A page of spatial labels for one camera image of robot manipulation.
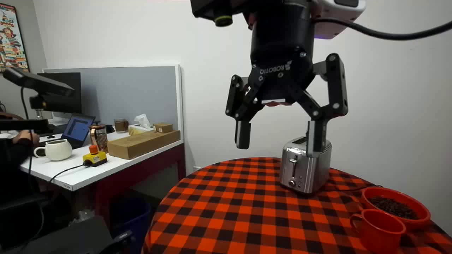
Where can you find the toaster lever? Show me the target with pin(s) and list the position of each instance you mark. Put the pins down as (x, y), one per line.
(293, 161)

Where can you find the camera on mount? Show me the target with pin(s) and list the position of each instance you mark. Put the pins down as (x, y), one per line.
(39, 84)

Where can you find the heap of coffee beans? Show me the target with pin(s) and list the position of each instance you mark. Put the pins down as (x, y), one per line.
(393, 206)

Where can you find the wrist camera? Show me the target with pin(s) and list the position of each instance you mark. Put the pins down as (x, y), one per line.
(212, 7)

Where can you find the large cardboard box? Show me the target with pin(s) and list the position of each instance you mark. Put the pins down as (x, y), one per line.
(137, 144)

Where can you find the glass mug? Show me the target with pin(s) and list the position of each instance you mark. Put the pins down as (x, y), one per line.
(121, 126)

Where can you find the red mug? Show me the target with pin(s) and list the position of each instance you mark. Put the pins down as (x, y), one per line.
(378, 233)

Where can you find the french press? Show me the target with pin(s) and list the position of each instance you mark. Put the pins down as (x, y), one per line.
(99, 137)

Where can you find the grey desk partition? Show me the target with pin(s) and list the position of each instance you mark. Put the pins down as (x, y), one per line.
(134, 91)

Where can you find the white ceramic mug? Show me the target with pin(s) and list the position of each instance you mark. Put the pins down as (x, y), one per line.
(58, 150)

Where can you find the person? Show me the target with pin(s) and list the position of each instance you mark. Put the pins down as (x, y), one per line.
(14, 155)

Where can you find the red bowl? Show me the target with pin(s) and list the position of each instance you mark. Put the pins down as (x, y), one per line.
(422, 211)

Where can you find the tissue box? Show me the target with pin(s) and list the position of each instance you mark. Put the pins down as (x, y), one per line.
(139, 127)

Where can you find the black monitor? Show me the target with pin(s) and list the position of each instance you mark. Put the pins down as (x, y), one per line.
(70, 79)

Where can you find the white desk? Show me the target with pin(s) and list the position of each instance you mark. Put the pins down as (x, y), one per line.
(88, 174)

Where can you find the toaster knob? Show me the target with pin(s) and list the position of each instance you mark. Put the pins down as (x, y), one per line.
(292, 183)

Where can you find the blue bin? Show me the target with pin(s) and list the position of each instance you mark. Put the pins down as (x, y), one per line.
(132, 218)

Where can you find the orange black checked tablecloth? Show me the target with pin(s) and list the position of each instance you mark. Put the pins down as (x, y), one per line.
(240, 211)

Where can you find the small cardboard box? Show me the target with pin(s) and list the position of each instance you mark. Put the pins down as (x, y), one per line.
(163, 127)

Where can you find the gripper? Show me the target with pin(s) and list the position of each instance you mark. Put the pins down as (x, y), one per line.
(280, 42)

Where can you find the yellow emergency stop button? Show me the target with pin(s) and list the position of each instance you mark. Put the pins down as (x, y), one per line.
(94, 158)

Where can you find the silver toaster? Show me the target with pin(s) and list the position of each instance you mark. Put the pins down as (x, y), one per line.
(303, 173)

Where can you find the open laptop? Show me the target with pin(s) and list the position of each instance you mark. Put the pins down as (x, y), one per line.
(77, 128)

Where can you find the colourful framed poster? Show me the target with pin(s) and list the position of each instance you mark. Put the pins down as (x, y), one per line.
(10, 38)

